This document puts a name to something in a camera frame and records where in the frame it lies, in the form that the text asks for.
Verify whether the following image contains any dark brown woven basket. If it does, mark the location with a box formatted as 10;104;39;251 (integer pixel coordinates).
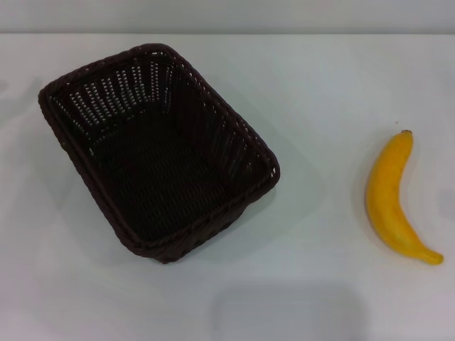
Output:
37;43;282;265

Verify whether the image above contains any yellow banana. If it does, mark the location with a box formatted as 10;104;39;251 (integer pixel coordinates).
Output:
365;129;444;266

